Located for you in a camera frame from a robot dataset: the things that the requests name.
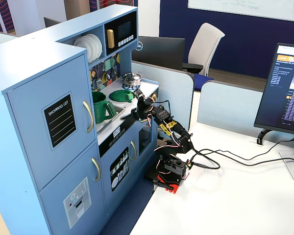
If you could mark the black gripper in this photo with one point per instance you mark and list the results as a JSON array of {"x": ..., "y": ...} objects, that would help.
[{"x": 141, "y": 104}]

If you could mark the green plastic plate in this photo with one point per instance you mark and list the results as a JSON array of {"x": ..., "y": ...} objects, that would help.
[{"x": 120, "y": 95}]

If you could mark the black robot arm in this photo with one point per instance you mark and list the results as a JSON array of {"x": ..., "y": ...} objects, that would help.
[{"x": 182, "y": 140}]

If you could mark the silver pot lid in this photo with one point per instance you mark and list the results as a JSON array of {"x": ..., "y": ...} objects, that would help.
[{"x": 131, "y": 77}]

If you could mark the silver toy sink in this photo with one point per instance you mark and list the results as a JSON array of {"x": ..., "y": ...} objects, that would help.
[{"x": 119, "y": 111}]

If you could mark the silver toy pot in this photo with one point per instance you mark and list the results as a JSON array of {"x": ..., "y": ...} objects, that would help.
[{"x": 132, "y": 83}]

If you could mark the green toy pitcher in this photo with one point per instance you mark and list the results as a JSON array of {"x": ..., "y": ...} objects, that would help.
[{"x": 99, "y": 107}]

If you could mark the rounded light blue divider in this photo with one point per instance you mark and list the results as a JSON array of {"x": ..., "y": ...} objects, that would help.
[{"x": 174, "y": 98}]

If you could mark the black dishwasher sticker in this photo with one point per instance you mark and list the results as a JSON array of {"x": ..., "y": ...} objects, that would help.
[{"x": 119, "y": 169}]

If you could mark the black Dell monitor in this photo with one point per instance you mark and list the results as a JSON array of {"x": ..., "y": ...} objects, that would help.
[{"x": 161, "y": 51}]

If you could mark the white toy plate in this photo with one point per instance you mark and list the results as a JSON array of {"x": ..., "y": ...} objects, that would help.
[
  {"x": 79, "y": 43},
  {"x": 92, "y": 47},
  {"x": 100, "y": 49}
]

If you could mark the blue fabric seat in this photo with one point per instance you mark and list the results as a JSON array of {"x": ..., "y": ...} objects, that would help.
[{"x": 202, "y": 82}]

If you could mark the black shopping list sticker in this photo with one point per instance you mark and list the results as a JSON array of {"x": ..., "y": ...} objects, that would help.
[{"x": 60, "y": 121}]

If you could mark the toy microwave oven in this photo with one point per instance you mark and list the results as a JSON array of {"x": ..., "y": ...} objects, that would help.
[{"x": 125, "y": 30}]

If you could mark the red table clamp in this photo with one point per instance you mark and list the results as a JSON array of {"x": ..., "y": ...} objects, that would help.
[{"x": 174, "y": 188}]

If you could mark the wide light blue divider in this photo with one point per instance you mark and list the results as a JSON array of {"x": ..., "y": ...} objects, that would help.
[{"x": 225, "y": 105}]

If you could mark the white office chair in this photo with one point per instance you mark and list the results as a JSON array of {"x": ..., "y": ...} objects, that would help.
[{"x": 205, "y": 44}]

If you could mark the light blue toy kitchen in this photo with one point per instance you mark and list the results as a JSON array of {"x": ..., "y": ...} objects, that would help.
[{"x": 39, "y": 98}]

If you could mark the grey ice dispenser sticker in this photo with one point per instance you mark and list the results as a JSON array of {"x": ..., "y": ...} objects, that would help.
[{"x": 78, "y": 203}]

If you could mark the brown wooden cabinet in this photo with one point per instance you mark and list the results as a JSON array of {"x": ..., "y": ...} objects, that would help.
[{"x": 77, "y": 9}]

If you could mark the small black monitor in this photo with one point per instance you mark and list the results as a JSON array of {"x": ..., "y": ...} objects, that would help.
[{"x": 50, "y": 22}]

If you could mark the white whiteboard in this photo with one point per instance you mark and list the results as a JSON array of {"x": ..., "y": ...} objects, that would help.
[{"x": 235, "y": 7}]

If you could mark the lit computer monitor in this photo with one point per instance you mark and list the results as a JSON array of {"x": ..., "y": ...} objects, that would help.
[{"x": 279, "y": 98}]

